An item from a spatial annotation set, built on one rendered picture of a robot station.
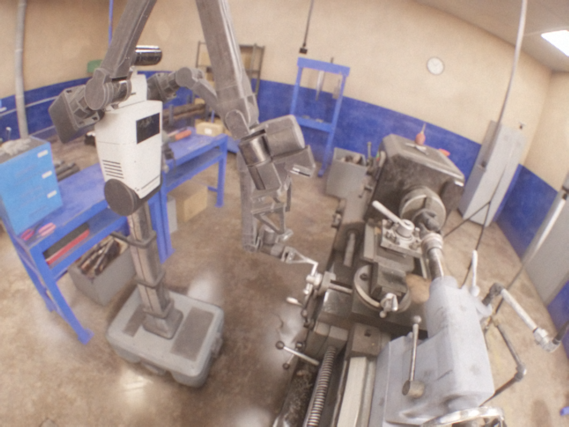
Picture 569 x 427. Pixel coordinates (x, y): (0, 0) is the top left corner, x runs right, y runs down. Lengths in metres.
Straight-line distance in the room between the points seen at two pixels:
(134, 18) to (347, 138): 4.49
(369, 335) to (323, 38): 4.54
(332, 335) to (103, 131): 1.08
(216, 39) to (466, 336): 0.90
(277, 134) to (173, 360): 1.31
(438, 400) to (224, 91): 0.82
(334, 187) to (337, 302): 2.77
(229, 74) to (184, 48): 5.57
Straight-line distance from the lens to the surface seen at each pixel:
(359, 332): 0.99
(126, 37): 0.64
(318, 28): 4.91
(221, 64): 0.51
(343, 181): 3.64
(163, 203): 2.14
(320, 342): 1.09
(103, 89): 0.65
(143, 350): 1.60
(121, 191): 0.96
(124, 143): 0.87
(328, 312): 1.00
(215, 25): 0.52
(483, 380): 0.75
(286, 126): 0.49
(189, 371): 1.51
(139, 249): 1.17
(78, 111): 0.75
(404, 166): 1.52
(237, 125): 0.49
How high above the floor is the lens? 1.63
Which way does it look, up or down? 32 degrees down
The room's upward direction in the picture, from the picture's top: 11 degrees clockwise
